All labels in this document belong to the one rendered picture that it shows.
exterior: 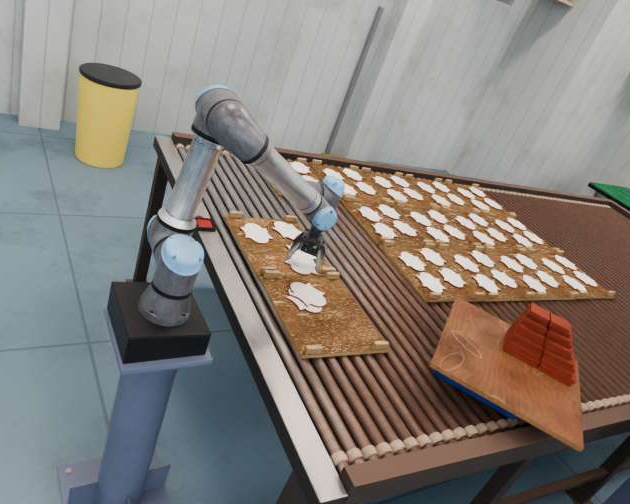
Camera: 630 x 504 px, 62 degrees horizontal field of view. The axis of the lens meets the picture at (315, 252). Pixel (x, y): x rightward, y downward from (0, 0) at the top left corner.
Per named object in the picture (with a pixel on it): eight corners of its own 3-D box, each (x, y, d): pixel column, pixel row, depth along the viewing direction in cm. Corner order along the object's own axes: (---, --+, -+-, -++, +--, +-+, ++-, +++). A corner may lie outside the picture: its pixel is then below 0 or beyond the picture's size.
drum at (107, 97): (120, 148, 452) (133, 68, 419) (134, 172, 424) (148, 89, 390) (65, 143, 426) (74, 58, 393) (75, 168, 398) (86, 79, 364)
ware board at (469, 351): (580, 452, 155) (584, 448, 155) (428, 366, 166) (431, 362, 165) (575, 363, 198) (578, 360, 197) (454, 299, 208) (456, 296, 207)
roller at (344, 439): (349, 478, 138) (357, 466, 136) (182, 150, 276) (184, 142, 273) (364, 474, 141) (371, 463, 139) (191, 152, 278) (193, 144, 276)
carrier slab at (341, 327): (300, 359, 164) (301, 355, 163) (258, 278, 193) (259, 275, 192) (387, 352, 182) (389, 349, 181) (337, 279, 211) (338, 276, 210)
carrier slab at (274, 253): (256, 278, 193) (258, 274, 192) (223, 218, 221) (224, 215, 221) (335, 278, 211) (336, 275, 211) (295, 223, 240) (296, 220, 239)
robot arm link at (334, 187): (319, 172, 171) (340, 175, 175) (308, 201, 176) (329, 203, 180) (329, 184, 165) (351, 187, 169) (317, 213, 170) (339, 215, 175)
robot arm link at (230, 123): (243, 107, 123) (348, 215, 157) (230, 91, 131) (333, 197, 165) (208, 141, 124) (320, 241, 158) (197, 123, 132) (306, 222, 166)
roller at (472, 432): (468, 450, 162) (476, 440, 159) (259, 161, 299) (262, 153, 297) (479, 447, 164) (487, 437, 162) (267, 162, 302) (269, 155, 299)
